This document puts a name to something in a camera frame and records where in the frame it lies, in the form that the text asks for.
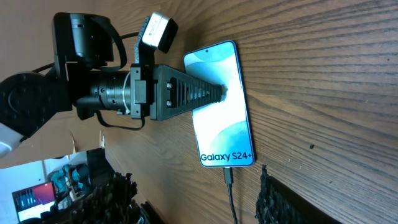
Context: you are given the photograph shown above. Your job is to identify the black USB charging cable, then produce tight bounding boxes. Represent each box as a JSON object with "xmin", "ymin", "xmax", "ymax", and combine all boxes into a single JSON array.
[{"xmin": 223, "ymin": 167, "xmax": 239, "ymax": 224}]

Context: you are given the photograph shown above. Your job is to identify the computer monitor red screen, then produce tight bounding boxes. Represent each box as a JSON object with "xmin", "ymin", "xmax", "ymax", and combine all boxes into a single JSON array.
[{"xmin": 12, "ymin": 182, "xmax": 55, "ymax": 222}]

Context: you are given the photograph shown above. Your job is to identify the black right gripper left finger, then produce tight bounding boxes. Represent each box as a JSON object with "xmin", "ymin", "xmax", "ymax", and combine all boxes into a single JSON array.
[{"xmin": 43, "ymin": 172, "xmax": 141, "ymax": 224}]

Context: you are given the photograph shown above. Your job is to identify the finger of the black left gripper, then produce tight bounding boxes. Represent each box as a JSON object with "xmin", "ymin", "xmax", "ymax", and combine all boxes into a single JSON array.
[{"xmin": 155, "ymin": 65, "xmax": 223, "ymax": 121}]

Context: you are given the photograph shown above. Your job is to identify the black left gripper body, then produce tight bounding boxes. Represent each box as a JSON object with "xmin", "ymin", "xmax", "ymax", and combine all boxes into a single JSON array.
[{"xmin": 130, "ymin": 46, "xmax": 160, "ymax": 120}]

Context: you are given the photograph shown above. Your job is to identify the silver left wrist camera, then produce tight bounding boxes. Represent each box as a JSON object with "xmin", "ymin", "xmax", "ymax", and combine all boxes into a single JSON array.
[{"xmin": 142, "ymin": 12, "xmax": 178, "ymax": 54}]

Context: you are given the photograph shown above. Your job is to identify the blue Samsung Galaxy smartphone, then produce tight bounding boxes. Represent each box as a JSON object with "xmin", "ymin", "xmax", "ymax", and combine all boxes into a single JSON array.
[{"xmin": 183, "ymin": 40, "xmax": 255, "ymax": 167}]

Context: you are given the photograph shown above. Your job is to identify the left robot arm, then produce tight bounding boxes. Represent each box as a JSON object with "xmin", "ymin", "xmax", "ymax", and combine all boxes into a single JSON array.
[{"xmin": 1, "ymin": 12, "xmax": 226, "ymax": 156}]

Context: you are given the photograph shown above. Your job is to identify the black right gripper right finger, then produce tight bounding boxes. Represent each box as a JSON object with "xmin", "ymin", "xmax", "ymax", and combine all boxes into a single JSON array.
[{"xmin": 256, "ymin": 165, "xmax": 339, "ymax": 224}]

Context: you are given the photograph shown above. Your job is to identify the brown cardboard backdrop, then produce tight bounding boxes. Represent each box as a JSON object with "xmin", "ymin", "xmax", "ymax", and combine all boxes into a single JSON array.
[{"xmin": 1, "ymin": 117, "xmax": 104, "ymax": 169}]

